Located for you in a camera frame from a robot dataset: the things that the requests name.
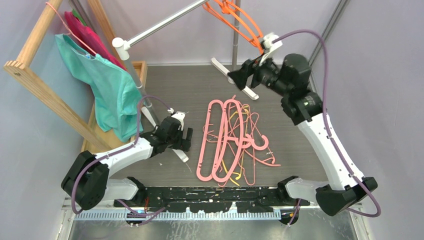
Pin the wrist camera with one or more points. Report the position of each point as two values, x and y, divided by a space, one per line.
270 44
179 115

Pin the teal shirt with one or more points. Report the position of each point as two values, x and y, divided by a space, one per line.
115 94

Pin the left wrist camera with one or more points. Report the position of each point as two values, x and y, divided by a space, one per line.
179 115

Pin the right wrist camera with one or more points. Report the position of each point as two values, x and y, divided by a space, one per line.
270 44

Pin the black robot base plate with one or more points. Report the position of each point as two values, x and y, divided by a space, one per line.
247 199

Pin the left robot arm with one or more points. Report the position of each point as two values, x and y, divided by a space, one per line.
88 181

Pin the orange plastic hanger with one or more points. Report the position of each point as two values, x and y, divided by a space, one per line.
248 28
211 10

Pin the white metal clothes rack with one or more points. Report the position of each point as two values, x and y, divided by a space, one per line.
122 48

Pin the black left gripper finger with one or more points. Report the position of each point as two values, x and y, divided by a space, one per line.
185 145
189 134

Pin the wooden clothes rack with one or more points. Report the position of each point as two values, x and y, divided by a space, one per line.
20 69

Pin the pink wire hanger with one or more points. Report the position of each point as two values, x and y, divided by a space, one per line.
215 136
251 157

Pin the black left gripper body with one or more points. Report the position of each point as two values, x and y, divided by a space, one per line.
174 141

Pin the magenta garment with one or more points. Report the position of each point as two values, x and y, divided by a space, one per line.
92 42

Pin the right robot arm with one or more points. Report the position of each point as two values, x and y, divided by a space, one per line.
346 185

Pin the yellow wire hanger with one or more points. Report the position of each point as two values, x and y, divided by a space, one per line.
234 120

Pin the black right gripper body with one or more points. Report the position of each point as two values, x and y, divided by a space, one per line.
267 76

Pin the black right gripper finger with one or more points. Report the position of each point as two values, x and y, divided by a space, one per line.
238 79
249 67

